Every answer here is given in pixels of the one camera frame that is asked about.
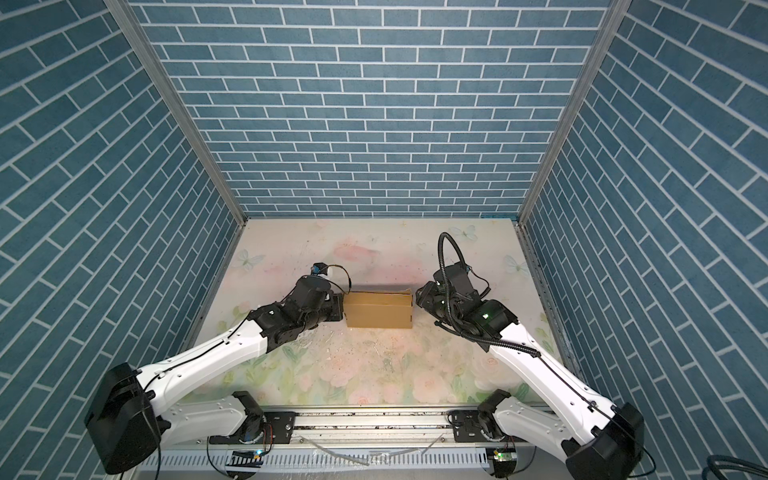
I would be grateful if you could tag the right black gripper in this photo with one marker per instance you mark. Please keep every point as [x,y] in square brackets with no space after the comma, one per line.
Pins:
[427,295]

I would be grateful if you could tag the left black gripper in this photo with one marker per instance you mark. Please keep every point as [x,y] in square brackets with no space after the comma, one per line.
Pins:
[337,301]

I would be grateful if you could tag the brown cardboard paper box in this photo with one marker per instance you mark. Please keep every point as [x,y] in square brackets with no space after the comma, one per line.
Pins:
[379,310]

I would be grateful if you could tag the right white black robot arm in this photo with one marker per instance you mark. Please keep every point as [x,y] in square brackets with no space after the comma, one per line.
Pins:
[592,436]

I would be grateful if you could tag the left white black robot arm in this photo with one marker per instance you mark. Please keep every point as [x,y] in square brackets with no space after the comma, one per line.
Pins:
[135,412]

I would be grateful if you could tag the floral table mat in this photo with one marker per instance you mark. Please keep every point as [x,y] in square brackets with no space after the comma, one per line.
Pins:
[336,365]

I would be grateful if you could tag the right green circuit board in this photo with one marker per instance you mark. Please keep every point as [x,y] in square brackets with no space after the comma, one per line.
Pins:
[502,455]

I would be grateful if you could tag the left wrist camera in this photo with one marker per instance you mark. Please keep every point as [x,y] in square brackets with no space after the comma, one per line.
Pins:
[320,269]

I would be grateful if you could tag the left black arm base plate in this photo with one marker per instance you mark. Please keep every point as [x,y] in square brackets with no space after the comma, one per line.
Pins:
[272,428]

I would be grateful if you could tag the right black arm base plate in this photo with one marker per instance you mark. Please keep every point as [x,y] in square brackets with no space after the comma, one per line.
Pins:
[474,426]

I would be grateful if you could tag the aluminium front rail frame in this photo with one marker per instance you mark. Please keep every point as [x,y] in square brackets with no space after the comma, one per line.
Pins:
[357,428]

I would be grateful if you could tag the clear cable tie strip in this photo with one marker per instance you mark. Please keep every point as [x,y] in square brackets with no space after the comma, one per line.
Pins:
[371,457]

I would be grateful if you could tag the white slotted cable duct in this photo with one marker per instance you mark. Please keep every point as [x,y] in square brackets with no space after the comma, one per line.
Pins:
[311,460]

